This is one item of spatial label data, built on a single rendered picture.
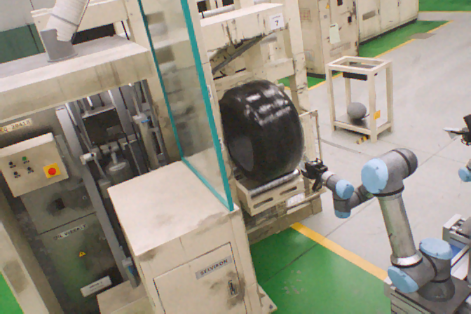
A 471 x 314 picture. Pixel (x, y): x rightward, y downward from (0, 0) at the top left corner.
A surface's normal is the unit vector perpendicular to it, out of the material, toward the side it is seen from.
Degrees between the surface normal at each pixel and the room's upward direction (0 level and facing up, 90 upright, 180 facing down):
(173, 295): 90
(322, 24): 90
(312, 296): 0
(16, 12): 90
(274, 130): 68
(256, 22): 90
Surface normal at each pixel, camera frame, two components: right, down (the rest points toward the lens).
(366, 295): -0.18, -0.89
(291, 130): 0.38, 0.07
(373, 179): -0.90, 0.22
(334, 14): 0.59, 0.24
